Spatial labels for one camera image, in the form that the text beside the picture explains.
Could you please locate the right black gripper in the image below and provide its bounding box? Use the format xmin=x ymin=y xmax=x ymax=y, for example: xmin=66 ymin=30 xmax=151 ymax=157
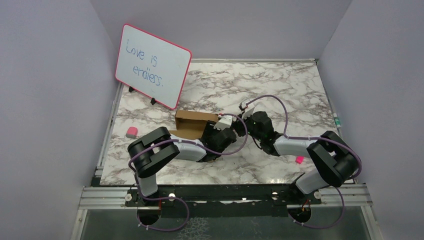
xmin=231 ymin=110 xmax=263 ymax=142

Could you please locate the brown cardboard box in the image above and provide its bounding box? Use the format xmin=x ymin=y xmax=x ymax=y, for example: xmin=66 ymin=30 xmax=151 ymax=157
xmin=169 ymin=109 xmax=218 ymax=140

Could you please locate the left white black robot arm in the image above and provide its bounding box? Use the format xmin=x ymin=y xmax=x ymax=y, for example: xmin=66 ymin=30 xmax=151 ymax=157
xmin=127 ymin=121 xmax=237 ymax=206

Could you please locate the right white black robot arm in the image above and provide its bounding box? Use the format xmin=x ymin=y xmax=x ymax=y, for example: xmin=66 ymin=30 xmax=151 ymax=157
xmin=232 ymin=111 xmax=361 ymax=204

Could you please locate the green capped marker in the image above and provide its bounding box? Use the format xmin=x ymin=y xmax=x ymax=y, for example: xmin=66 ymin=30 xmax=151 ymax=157
xmin=333 ymin=113 xmax=341 ymax=129

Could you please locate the pink eraser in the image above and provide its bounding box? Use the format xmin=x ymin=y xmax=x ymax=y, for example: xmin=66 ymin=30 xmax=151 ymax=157
xmin=125 ymin=126 xmax=138 ymax=139

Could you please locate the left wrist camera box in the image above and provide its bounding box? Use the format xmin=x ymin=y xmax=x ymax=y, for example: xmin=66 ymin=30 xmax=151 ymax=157
xmin=213 ymin=114 xmax=233 ymax=131

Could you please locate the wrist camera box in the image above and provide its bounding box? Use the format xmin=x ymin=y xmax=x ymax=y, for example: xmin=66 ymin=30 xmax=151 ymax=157
xmin=213 ymin=114 xmax=233 ymax=131
xmin=239 ymin=102 xmax=255 ymax=120

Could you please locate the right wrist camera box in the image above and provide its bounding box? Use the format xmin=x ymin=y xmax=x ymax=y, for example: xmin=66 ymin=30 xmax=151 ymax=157
xmin=239 ymin=102 xmax=255 ymax=120

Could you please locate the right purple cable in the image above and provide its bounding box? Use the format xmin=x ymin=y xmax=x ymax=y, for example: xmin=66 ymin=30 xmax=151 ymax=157
xmin=239 ymin=95 xmax=363 ymax=230

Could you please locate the purple cable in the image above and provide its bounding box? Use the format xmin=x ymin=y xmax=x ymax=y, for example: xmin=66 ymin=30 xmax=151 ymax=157
xmin=239 ymin=95 xmax=363 ymax=230
xmin=128 ymin=113 xmax=249 ymax=232

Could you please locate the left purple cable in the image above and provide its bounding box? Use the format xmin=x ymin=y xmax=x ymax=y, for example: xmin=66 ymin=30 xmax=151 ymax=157
xmin=128 ymin=113 xmax=249 ymax=232

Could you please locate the white board with pink frame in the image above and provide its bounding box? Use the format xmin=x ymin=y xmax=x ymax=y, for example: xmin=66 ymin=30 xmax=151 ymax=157
xmin=115 ymin=23 xmax=192 ymax=110

